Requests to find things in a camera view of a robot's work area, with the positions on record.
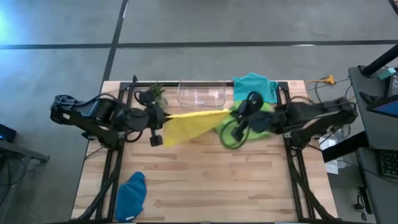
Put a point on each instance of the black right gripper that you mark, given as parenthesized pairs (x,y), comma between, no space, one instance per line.
(261,122)

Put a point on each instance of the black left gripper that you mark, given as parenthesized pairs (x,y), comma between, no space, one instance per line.
(155,118)

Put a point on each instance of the green microfiber towel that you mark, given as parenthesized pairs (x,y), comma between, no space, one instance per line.
(228,132)

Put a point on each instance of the yellow microfiber towel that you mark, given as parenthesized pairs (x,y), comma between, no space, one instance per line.
(189,126)

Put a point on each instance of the dark blue microfiber towel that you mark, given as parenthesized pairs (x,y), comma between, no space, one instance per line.
(130,197)

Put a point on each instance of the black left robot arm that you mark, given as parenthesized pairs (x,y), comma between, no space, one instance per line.
(93,115)

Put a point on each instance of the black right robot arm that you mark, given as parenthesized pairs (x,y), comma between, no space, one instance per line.
(317,115)

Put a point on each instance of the teal microfiber towel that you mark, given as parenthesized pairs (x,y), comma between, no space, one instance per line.
(252,87)

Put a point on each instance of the potted succulent plant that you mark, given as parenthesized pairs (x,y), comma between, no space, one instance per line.
(158,93)

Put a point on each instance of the clear plastic bin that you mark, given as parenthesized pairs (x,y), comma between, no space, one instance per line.
(202,93)

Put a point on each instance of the white box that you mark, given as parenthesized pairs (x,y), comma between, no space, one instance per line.
(328,142)
(332,168)

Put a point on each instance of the black desk bar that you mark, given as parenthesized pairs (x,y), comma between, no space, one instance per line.
(345,146)

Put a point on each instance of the dark grey desk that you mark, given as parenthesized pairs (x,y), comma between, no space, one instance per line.
(373,130)

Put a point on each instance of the black pole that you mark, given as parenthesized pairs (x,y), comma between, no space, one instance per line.
(381,62)

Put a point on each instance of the grey metal stand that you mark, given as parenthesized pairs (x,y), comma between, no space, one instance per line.
(18,152)

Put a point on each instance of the small teal box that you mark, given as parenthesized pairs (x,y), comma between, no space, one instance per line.
(387,73)

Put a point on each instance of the black keyboard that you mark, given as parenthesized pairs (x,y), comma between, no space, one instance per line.
(388,163)

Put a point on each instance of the dark electronic device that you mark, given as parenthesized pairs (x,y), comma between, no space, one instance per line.
(6,133)

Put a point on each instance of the grey desk with keyboard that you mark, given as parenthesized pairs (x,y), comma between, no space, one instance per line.
(382,199)

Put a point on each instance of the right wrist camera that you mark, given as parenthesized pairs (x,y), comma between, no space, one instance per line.
(237,133)

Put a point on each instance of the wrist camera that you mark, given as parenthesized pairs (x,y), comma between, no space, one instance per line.
(237,133)
(156,140)

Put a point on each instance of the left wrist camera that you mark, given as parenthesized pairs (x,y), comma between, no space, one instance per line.
(156,140)

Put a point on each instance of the black aluminium table frame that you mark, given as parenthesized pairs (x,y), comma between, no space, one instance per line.
(172,84)

